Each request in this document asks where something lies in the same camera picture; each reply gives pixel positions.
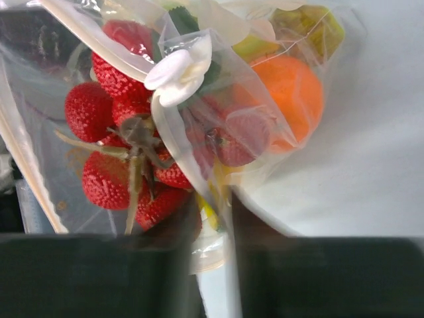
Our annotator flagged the red strawberry bunch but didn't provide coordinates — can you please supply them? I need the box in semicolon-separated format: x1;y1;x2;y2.
64;17;271;233

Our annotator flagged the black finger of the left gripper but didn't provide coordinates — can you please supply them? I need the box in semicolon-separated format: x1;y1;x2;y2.
1;8;91;121

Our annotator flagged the clear zip top bag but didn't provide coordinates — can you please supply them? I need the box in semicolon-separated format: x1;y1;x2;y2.
1;1;345;272

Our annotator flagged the green pear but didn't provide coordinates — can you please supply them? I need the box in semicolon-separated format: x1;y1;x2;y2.
233;5;345;64

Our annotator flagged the orange fruit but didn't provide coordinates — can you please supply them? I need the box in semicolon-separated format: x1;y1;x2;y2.
251;54;325;153

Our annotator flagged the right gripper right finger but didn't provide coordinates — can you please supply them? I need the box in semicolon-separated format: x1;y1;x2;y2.
231;195;423;317

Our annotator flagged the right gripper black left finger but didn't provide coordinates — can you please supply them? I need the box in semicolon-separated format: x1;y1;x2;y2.
1;196;203;317

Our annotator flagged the yellow banana bunch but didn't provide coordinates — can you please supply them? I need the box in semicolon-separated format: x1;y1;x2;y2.
196;158;244;233

